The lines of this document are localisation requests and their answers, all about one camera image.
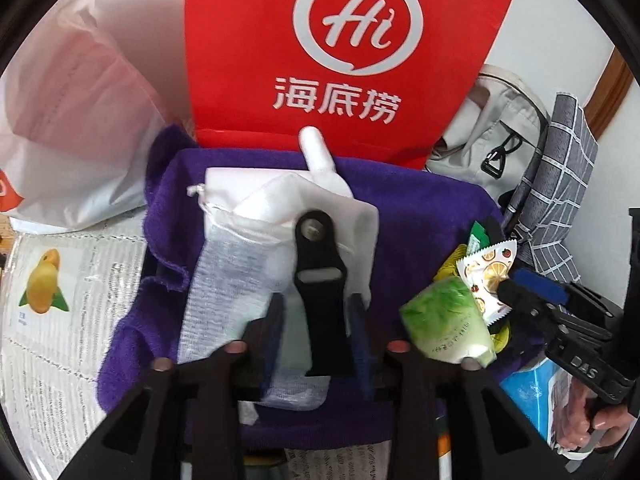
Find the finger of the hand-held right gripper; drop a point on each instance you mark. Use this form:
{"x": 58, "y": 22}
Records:
{"x": 537, "y": 285}
{"x": 520, "y": 300}

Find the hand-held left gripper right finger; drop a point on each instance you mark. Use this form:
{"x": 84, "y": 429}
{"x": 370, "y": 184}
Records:
{"x": 357, "y": 345}

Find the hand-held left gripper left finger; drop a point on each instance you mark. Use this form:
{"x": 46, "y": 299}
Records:
{"x": 270, "y": 340}

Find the fruit print snack packet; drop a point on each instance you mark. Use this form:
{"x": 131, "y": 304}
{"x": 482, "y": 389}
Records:
{"x": 485, "y": 275}

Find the green leaf print tissue packet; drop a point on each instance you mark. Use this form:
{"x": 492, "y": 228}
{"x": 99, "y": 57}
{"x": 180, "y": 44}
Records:
{"x": 445, "y": 320}

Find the person's right hand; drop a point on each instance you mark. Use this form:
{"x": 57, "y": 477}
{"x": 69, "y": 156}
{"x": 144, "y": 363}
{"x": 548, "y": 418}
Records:
{"x": 580, "y": 410}

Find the blue tissue pack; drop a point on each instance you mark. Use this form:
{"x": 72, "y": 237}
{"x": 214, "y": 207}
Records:
{"x": 525, "y": 395}

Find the grey checked cloth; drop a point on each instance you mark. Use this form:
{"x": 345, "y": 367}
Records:
{"x": 565, "y": 185}

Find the purple towel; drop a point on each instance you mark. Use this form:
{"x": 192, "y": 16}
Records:
{"x": 425, "y": 220}

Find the grey backpack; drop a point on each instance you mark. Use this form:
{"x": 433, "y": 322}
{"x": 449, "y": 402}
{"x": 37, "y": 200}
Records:
{"x": 480, "y": 150}

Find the red paper bag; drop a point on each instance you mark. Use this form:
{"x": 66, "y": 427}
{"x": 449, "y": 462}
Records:
{"x": 240, "y": 60}

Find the white plastic shopping bag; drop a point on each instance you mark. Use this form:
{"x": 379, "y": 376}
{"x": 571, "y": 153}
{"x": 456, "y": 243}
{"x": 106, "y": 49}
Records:
{"x": 75, "y": 135}

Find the brown wooden door frame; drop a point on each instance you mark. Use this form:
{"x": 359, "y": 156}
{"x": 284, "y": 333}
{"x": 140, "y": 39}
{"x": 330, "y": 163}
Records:
{"x": 617, "y": 85}

